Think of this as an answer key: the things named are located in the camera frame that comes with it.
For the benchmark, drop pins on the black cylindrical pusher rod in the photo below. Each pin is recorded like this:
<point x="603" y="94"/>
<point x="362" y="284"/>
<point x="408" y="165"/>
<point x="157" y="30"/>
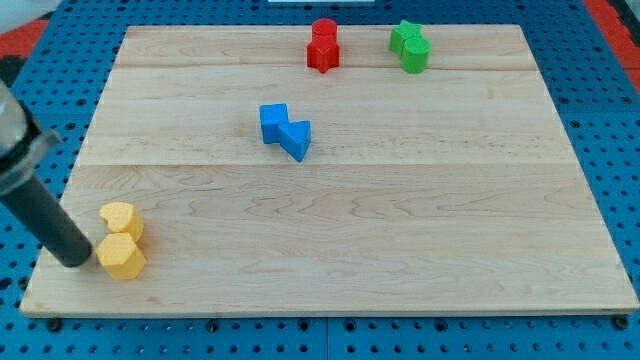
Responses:
<point x="39" y="211"/>

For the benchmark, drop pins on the yellow hexagon block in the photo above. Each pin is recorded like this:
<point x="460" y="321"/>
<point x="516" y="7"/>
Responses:
<point x="120" y="256"/>

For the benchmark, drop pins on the blue triangle block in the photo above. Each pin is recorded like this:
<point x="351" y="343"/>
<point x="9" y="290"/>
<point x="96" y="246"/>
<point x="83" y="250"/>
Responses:
<point x="295" y="138"/>

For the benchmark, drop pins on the yellow heart block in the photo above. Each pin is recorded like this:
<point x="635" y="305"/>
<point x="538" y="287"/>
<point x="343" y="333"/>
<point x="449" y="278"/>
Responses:
<point x="121" y="217"/>

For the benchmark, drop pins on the blue cube block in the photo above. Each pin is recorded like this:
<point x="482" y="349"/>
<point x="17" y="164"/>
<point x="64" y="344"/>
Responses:
<point x="271" y="116"/>

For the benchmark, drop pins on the red star block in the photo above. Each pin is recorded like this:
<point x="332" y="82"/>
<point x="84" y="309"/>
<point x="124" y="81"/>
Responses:
<point x="323" y="54"/>

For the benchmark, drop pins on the red cylinder block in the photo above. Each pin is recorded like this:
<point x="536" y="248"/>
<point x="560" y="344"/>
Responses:
<point x="324" y="29"/>

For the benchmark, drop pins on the green cylinder block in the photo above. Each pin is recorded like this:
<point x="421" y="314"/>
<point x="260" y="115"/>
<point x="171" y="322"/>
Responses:
<point x="415" y="54"/>

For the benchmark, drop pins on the green star block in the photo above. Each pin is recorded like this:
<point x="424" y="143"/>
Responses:
<point x="401" y="33"/>

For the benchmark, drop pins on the wooden board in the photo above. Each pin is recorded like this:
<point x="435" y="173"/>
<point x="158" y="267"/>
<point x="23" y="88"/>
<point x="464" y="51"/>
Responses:
<point x="453" y="192"/>

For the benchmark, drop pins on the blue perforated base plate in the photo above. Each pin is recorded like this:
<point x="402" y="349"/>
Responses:
<point x="589" y="58"/>

